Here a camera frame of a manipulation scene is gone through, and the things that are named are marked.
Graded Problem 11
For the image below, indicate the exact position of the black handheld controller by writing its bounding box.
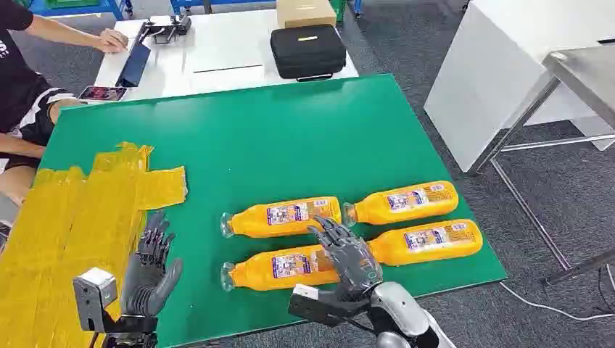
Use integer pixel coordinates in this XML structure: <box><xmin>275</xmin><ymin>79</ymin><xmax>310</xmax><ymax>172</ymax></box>
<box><xmin>140</xmin><ymin>14</ymin><xmax>193</xmax><ymax>46</ymax></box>

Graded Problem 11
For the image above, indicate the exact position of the dark blue tablet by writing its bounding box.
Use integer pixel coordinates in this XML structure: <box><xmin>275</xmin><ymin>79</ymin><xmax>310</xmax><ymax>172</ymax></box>
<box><xmin>115</xmin><ymin>42</ymin><xmax>152</xmax><ymax>89</ymax></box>

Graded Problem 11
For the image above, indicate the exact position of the white table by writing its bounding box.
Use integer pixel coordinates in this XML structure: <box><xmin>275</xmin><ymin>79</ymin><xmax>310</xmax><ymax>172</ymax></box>
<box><xmin>94</xmin><ymin>9</ymin><xmax>360</xmax><ymax>104</ymax></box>

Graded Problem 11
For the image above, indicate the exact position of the cardboard box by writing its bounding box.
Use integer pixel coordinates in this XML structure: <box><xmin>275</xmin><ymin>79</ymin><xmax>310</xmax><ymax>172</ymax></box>
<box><xmin>276</xmin><ymin>0</ymin><xmax>338</xmax><ymax>30</ymax></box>

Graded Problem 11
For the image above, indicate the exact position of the white cabinet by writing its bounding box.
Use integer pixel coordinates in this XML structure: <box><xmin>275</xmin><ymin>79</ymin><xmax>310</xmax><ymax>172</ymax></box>
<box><xmin>424</xmin><ymin>0</ymin><xmax>615</xmax><ymax>174</ymax></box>

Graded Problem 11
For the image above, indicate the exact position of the orange drink bottle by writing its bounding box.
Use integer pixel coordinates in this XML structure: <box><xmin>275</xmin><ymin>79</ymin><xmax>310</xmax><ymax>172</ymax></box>
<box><xmin>342</xmin><ymin>181</ymin><xmax>460</xmax><ymax>228</ymax></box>
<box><xmin>367</xmin><ymin>219</ymin><xmax>484</xmax><ymax>268</ymax></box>
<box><xmin>220</xmin><ymin>196</ymin><xmax>342</xmax><ymax>239</ymax></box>
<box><xmin>220</xmin><ymin>244</ymin><xmax>343</xmax><ymax>292</ymax></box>

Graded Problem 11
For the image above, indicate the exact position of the person's left hand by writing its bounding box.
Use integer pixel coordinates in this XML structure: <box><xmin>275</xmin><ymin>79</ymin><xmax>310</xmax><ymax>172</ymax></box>
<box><xmin>94</xmin><ymin>28</ymin><xmax>130</xmax><ymax>54</ymax></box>

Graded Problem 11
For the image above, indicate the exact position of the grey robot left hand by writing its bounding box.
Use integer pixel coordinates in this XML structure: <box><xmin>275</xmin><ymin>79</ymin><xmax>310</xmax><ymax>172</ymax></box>
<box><xmin>120</xmin><ymin>211</ymin><xmax>184</xmax><ymax>318</ymax></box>

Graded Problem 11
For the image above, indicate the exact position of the person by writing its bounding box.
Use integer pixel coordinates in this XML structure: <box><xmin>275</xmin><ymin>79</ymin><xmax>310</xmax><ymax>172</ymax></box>
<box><xmin>0</xmin><ymin>0</ymin><xmax>88</xmax><ymax>208</ymax></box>

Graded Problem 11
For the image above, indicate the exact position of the black floor cable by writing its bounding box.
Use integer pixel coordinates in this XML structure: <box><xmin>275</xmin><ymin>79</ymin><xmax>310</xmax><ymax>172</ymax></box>
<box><xmin>596</xmin><ymin>266</ymin><xmax>615</xmax><ymax>314</ymax></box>

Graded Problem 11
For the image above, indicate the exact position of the yellow sheet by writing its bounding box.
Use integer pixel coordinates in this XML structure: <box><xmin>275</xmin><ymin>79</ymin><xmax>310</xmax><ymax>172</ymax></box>
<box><xmin>0</xmin><ymin>141</ymin><xmax>189</xmax><ymax>348</ymax></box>

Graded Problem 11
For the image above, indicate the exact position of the green table mat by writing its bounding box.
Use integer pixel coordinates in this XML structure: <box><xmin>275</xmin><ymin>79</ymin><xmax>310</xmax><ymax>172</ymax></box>
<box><xmin>38</xmin><ymin>73</ymin><xmax>508</xmax><ymax>348</ymax></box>

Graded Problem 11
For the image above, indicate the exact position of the white floor cable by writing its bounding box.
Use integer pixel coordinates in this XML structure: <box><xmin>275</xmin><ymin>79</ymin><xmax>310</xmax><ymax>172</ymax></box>
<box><xmin>499</xmin><ymin>262</ymin><xmax>615</xmax><ymax>322</ymax></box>

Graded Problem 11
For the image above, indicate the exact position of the blue metal frame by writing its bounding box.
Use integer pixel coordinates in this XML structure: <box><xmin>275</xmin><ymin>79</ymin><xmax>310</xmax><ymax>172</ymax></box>
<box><xmin>170</xmin><ymin>0</ymin><xmax>278</xmax><ymax>15</ymax></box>
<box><xmin>28</xmin><ymin>0</ymin><xmax>134</xmax><ymax>22</ymax></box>

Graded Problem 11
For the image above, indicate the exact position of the steel table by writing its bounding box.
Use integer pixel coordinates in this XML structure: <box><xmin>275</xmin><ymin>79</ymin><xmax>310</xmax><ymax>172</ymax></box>
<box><xmin>468</xmin><ymin>45</ymin><xmax>615</xmax><ymax>287</ymax></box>

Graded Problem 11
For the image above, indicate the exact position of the black carrying case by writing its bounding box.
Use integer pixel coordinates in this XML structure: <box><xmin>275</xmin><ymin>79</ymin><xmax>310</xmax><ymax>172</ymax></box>
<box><xmin>270</xmin><ymin>24</ymin><xmax>348</xmax><ymax>83</ymax></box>

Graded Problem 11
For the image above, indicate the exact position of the smartphone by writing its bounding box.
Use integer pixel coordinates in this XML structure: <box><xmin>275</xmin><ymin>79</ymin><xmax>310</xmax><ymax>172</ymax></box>
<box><xmin>77</xmin><ymin>85</ymin><xmax>129</xmax><ymax>103</ymax></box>

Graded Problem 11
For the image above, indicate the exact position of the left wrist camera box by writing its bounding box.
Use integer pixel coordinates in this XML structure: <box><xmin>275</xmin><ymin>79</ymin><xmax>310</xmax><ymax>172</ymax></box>
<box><xmin>73</xmin><ymin>267</ymin><xmax>119</xmax><ymax>334</ymax></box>

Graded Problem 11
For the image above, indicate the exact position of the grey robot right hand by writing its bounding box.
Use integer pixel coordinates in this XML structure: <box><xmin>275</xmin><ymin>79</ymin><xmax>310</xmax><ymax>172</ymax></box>
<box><xmin>307</xmin><ymin>216</ymin><xmax>384</xmax><ymax>305</ymax></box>

